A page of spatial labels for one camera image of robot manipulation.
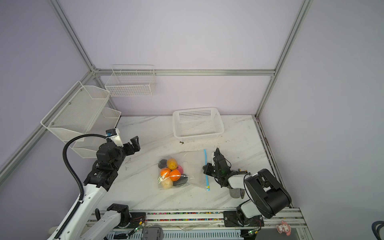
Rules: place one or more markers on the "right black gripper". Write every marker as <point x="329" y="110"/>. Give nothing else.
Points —
<point x="207" y="170"/>

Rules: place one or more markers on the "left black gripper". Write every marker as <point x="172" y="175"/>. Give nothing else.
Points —
<point x="135" y="144"/>

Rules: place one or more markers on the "clear zip top bag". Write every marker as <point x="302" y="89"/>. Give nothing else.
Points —
<point x="192" y="162"/>

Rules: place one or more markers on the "black round toy fruit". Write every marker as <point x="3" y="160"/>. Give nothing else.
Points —
<point x="181" y="181"/>

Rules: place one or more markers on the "pink toy dragon fruit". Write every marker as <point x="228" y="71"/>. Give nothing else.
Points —
<point x="180" y="170"/>

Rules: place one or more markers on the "dark toy avocado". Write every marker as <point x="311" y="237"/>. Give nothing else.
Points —
<point x="162" y="164"/>

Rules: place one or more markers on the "orange toy fruit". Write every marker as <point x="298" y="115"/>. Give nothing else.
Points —
<point x="175" y="175"/>
<point x="165" y="173"/>

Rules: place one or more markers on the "yellow toy mango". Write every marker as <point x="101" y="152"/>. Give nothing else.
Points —
<point x="172" y="164"/>

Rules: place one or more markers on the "white plastic basket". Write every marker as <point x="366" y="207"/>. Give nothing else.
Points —
<point x="197" y="124"/>

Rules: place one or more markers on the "cream toy pear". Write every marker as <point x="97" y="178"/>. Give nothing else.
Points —
<point x="166" y="183"/>

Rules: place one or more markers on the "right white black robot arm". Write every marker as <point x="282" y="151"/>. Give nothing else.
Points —
<point x="266" y="194"/>

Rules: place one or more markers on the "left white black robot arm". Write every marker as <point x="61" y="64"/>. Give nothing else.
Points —
<point x="92" y="190"/>

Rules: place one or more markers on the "grey felt eraser block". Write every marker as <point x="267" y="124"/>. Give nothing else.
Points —
<point x="237" y="193"/>

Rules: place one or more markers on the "white two-tier mesh shelf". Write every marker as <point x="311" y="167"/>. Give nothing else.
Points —
<point x="83" y="110"/>

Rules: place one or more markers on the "grey power adapter box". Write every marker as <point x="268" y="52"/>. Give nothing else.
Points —
<point x="153" y="233"/>

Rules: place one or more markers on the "pink plush toy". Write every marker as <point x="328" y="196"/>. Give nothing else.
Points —
<point x="284" y="227"/>

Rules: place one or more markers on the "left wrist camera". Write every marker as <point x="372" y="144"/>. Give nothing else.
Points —
<point x="113" y="135"/>

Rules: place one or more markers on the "white wire wall basket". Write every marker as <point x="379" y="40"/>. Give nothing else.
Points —
<point x="131" y="81"/>

